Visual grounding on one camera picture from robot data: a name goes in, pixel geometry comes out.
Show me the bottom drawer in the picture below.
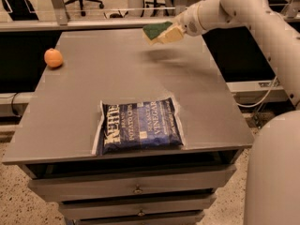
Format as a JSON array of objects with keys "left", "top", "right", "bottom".
[{"left": 78, "top": 211, "right": 204, "bottom": 225}]

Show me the grey drawer cabinet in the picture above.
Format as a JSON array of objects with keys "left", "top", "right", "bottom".
[{"left": 3, "top": 29, "right": 253, "bottom": 225}]

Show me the green and yellow sponge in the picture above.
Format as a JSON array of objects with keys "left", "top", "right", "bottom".
[{"left": 142, "top": 22, "right": 172, "bottom": 45}]

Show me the middle drawer with knob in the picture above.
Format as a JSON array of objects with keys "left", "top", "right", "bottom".
[{"left": 59, "top": 193, "right": 216, "bottom": 219}]

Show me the orange fruit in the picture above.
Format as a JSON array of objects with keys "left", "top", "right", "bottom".
[{"left": 44, "top": 48, "right": 63, "bottom": 68}]

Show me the blue kettle chips bag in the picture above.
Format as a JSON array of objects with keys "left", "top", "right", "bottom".
[{"left": 91, "top": 97, "right": 185, "bottom": 156}]

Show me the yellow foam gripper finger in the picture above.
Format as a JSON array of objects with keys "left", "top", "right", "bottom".
[{"left": 158, "top": 25, "right": 185, "bottom": 44}]

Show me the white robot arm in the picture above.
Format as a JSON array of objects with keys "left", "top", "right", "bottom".
[{"left": 159, "top": 0, "right": 300, "bottom": 225}]

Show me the top drawer with knob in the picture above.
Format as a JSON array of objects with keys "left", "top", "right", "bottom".
[{"left": 28, "top": 165, "right": 236, "bottom": 202}]

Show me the white cable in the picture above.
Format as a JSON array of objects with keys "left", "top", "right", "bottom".
[{"left": 235, "top": 75, "right": 279, "bottom": 109}]

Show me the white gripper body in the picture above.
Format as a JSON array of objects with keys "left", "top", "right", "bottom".
[{"left": 175, "top": 2, "right": 206, "bottom": 37}]

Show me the metal railing frame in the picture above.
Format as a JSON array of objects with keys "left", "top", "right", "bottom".
[{"left": 1, "top": 0, "right": 299, "bottom": 31}]

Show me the drawer with knob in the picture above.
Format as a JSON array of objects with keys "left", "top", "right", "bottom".
[
  {"left": 59, "top": 193, "right": 216, "bottom": 219},
  {"left": 28, "top": 165, "right": 236, "bottom": 202}
]

